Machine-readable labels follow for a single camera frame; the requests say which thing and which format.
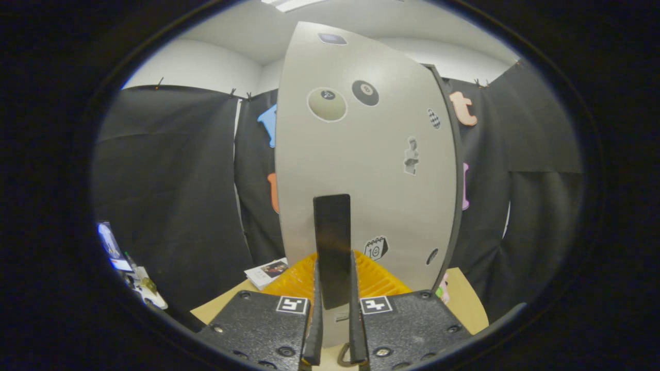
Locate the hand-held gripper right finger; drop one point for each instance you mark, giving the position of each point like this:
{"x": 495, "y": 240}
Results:
{"x": 412, "y": 327}

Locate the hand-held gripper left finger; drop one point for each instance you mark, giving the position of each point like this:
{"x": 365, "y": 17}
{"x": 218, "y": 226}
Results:
{"x": 258, "y": 327}

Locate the grey shoe cabinet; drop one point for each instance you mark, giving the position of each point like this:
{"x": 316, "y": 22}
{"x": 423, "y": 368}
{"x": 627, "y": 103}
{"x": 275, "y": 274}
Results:
{"x": 457, "y": 180}

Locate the light grey shoe cabinet door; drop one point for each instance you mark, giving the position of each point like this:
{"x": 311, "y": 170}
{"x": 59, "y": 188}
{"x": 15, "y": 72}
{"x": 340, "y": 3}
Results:
{"x": 361, "y": 154}

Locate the pink and green plush toy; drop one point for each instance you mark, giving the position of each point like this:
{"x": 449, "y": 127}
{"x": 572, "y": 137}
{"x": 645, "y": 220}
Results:
{"x": 442, "y": 289}

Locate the white and blue clutter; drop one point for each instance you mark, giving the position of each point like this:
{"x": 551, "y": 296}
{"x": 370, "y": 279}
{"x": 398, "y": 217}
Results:
{"x": 136, "y": 278}

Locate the black backdrop cloth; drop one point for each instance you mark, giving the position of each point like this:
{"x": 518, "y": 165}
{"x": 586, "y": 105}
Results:
{"x": 170, "y": 196}

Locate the long ceiling light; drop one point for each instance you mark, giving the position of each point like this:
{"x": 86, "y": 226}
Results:
{"x": 291, "y": 4}

